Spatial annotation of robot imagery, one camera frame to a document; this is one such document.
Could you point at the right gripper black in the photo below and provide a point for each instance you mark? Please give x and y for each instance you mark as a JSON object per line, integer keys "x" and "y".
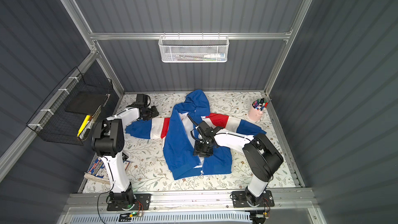
{"x": 202, "y": 144}

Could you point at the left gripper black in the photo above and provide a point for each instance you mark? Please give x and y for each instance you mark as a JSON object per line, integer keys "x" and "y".
{"x": 150, "y": 112}

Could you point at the blue red white jacket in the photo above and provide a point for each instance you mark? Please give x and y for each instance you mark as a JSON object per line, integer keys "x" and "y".
{"x": 178, "y": 144}

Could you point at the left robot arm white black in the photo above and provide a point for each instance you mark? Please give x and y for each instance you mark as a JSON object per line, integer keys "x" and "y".
{"x": 108, "y": 143}

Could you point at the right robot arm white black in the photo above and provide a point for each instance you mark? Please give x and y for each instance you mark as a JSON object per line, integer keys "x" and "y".
{"x": 262, "y": 156}

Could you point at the floral table mat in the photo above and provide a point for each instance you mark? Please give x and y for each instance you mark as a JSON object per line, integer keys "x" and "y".
{"x": 149, "y": 171}

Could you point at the small black remote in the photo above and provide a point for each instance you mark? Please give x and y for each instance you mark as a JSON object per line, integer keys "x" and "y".
{"x": 124, "y": 157}

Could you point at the yellow marker in basket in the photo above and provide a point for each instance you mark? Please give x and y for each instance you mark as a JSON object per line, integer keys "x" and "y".
{"x": 83, "y": 125}

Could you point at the black notebook in basket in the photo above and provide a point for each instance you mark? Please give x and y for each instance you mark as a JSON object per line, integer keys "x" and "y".
{"x": 86, "y": 103}

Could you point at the pink pen cup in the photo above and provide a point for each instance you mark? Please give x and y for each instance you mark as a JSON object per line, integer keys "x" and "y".
{"x": 255, "y": 113}

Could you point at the blue picture book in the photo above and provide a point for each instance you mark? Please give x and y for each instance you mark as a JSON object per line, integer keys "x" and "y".
{"x": 109, "y": 170}

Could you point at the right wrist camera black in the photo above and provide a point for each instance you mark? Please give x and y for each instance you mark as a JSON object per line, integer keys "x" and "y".
{"x": 206, "y": 131}

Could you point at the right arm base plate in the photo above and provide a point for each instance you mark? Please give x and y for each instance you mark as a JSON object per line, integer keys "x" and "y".
{"x": 242, "y": 199}

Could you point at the white wire mesh basket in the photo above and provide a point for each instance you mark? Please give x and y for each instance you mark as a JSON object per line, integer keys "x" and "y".
{"x": 202, "y": 50}

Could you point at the black wire wall basket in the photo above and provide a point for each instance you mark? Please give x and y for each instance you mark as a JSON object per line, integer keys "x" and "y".
{"x": 69, "y": 113}

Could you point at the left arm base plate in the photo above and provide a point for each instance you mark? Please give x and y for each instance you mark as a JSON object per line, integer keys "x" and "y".
{"x": 140, "y": 200}

